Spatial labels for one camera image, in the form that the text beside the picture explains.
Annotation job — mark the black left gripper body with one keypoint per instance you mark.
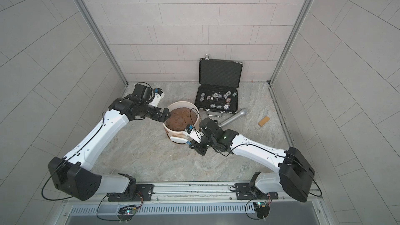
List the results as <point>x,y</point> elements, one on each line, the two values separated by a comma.
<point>161,114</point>

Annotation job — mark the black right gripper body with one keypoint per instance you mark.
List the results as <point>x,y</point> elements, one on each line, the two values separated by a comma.
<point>206,143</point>

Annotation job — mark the white ceramic pot with mud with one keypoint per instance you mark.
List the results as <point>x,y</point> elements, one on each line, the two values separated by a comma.
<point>182,113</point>

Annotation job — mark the blue handled scrub brush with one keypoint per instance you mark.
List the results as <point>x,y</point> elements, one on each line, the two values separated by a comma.
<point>179,138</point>

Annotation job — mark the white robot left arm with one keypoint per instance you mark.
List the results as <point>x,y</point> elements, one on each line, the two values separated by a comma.
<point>72,174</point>

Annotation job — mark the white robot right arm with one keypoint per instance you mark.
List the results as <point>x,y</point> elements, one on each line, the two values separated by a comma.
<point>290,171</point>

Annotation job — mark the silver microphone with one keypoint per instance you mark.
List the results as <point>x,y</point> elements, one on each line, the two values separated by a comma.
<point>233,118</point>

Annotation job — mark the black poker chip case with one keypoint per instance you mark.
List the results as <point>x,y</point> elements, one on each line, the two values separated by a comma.
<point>219,82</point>

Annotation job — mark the tan wooden block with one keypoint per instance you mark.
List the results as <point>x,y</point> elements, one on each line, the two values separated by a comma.
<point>263,121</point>

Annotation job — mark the right circuit board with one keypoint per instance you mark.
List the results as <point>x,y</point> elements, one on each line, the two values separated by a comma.
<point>262,209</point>

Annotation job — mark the circuit board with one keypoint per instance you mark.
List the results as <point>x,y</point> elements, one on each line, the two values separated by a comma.
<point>126,213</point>
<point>262,209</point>

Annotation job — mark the left circuit board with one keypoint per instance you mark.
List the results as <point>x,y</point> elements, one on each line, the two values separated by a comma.
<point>126,213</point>

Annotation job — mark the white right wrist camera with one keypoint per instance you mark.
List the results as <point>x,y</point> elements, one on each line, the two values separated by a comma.
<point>192,132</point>

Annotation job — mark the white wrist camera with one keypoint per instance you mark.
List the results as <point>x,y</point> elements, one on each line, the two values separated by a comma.
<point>192,132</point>
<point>158,96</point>

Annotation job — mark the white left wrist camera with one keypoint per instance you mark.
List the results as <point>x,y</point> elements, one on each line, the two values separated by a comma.
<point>158,96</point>

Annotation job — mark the aluminium front rail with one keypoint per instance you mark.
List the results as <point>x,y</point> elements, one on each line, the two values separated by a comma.
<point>192,192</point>

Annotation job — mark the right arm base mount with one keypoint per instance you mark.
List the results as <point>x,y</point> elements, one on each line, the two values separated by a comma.
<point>248,191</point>

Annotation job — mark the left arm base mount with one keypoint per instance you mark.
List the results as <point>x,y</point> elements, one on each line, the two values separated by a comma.
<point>133,191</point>

